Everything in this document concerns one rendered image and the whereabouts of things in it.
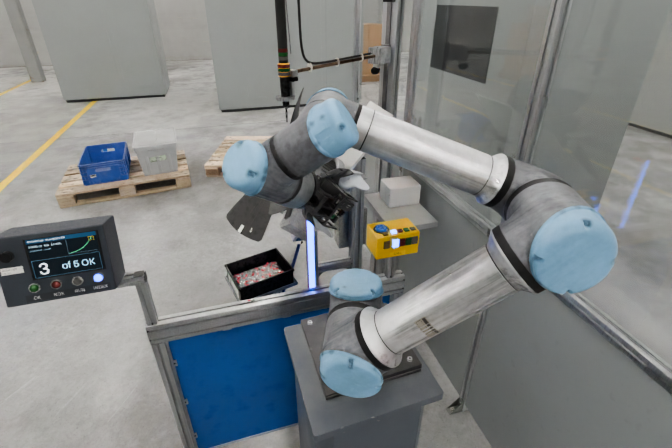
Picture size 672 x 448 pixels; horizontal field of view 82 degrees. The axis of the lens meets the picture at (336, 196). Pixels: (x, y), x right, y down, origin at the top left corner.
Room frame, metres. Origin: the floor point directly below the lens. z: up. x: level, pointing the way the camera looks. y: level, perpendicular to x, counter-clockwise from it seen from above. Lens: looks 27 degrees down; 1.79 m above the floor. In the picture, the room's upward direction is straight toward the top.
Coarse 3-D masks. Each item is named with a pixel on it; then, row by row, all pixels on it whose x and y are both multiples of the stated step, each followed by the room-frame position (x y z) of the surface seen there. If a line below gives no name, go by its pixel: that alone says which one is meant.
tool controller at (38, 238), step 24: (0, 240) 0.80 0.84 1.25; (24, 240) 0.81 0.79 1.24; (48, 240) 0.82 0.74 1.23; (72, 240) 0.84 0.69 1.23; (96, 240) 0.85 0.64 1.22; (0, 264) 0.78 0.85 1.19; (24, 264) 0.79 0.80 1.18; (72, 264) 0.82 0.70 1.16; (96, 264) 0.83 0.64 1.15; (120, 264) 0.90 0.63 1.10; (24, 288) 0.77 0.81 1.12; (48, 288) 0.79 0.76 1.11; (72, 288) 0.80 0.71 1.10; (96, 288) 0.81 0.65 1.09
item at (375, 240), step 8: (368, 224) 1.17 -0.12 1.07; (376, 224) 1.16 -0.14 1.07; (384, 224) 1.16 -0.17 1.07; (392, 224) 1.16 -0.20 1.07; (400, 224) 1.16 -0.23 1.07; (408, 224) 1.16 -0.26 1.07; (368, 232) 1.15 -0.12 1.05; (376, 232) 1.11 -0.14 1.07; (408, 232) 1.11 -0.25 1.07; (416, 232) 1.12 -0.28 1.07; (368, 240) 1.15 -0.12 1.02; (376, 240) 1.08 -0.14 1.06; (384, 240) 1.08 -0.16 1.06; (392, 240) 1.09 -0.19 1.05; (376, 248) 1.08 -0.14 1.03; (392, 248) 1.09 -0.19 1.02; (400, 248) 1.10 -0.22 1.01; (408, 248) 1.11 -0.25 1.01; (416, 248) 1.12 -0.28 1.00; (376, 256) 1.08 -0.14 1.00; (384, 256) 1.08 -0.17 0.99; (392, 256) 1.09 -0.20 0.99
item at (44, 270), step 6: (48, 258) 0.81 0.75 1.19; (36, 264) 0.80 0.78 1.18; (42, 264) 0.80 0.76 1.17; (48, 264) 0.81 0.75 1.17; (36, 270) 0.79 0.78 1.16; (42, 270) 0.80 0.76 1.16; (48, 270) 0.80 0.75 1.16; (54, 270) 0.80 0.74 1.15; (36, 276) 0.79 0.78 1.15; (42, 276) 0.79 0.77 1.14; (48, 276) 0.79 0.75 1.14
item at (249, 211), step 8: (240, 200) 1.43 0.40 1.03; (248, 200) 1.41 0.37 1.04; (256, 200) 1.40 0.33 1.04; (264, 200) 1.39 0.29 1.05; (232, 208) 1.42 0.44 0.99; (240, 208) 1.40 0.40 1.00; (248, 208) 1.39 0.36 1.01; (256, 208) 1.38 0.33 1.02; (264, 208) 1.37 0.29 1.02; (232, 216) 1.40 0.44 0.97; (240, 216) 1.38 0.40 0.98; (248, 216) 1.36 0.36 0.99; (256, 216) 1.36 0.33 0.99; (264, 216) 1.35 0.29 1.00; (232, 224) 1.37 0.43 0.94; (240, 224) 1.35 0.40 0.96; (248, 224) 1.34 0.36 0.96; (256, 224) 1.33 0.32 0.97; (264, 224) 1.33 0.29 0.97; (240, 232) 1.33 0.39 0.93; (248, 232) 1.32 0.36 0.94; (256, 232) 1.31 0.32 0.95; (264, 232) 1.30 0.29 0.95; (256, 240) 1.28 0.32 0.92
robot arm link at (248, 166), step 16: (240, 144) 0.52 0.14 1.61; (256, 144) 0.51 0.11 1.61; (224, 160) 0.51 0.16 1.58; (240, 160) 0.50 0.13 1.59; (256, 160) 0.49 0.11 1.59; (272, 160) 0.50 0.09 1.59; (224, 176) 0.50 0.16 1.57; (240, 176) 0.48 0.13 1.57; (256, 176) 0.48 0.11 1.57; (272, 176) 0.49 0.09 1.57; (288, 176) 0.50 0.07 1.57; (256, 192) 0.49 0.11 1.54; (272, 192) 0.51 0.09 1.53; (288, 192) 0.53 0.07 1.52
